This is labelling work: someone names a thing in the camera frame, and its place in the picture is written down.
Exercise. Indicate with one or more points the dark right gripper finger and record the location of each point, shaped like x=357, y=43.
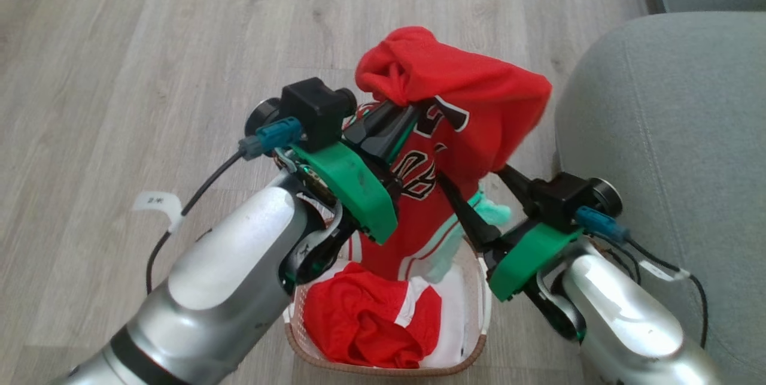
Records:
x=520, y=188
x=473, y=220

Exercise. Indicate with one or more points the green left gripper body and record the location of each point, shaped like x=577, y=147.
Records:
x=353, y=187

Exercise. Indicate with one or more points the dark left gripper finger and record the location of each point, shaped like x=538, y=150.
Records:
x=368, y=123
x=389, y=136

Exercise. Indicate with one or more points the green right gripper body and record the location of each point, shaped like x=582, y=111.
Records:
x=532, y=253

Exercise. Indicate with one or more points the red basketball jersey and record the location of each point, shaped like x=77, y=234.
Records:
x=467, y=79

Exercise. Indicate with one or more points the red shorts with white stripe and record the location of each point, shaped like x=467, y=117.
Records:
x=359, y=319

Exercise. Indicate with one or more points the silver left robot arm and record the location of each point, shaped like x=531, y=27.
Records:
x=227, y=277

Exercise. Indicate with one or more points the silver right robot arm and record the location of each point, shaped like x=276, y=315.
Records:
x=622, y=319

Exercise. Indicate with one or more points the cream basket with brown rim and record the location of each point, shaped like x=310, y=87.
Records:
x=486, y=319

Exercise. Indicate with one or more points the grey sofa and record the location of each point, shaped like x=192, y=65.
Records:
x=670, y=133

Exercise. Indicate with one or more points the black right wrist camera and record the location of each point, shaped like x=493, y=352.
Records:
x=559, y=199

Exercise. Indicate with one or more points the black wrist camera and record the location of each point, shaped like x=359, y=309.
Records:
x=314, y=109
x=559, y=199

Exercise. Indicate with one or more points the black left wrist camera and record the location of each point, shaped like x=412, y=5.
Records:
x=314, y=109

